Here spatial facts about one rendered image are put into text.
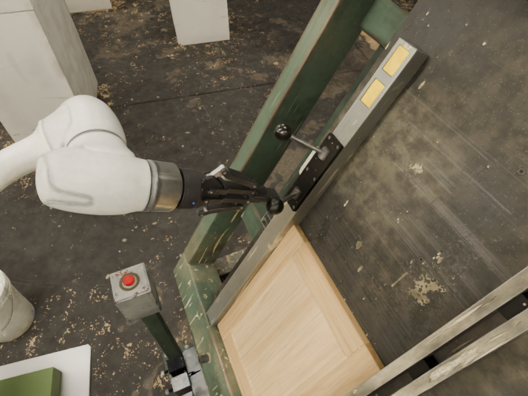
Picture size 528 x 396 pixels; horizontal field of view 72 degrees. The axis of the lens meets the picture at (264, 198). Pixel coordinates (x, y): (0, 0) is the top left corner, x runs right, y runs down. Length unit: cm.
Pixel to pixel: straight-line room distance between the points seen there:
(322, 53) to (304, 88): 9
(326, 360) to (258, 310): 26
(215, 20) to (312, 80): 351
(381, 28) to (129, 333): 196
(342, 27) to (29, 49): 232
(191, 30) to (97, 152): 388
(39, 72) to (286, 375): 256
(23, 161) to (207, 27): 382
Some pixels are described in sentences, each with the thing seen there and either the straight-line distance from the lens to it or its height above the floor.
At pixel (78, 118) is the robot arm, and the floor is 166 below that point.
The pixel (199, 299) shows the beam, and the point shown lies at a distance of 127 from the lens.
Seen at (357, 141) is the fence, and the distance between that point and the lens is 80.
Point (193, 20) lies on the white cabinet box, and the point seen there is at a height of 26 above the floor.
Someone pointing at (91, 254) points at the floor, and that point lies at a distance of 263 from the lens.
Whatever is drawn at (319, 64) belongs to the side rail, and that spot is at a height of 157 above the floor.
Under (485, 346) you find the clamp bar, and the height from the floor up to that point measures 153.
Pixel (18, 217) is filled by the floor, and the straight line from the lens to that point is 308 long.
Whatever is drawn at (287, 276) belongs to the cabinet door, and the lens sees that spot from 94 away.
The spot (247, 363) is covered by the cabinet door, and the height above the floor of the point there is 96.
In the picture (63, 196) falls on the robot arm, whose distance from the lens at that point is 59.
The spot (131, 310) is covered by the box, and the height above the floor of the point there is 85.
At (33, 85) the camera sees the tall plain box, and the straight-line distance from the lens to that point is 307.
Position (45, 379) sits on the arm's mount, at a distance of 144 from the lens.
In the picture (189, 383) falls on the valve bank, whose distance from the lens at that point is 134.
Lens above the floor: 205
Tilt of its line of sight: 50 degrees down
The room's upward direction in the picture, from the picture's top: straight up
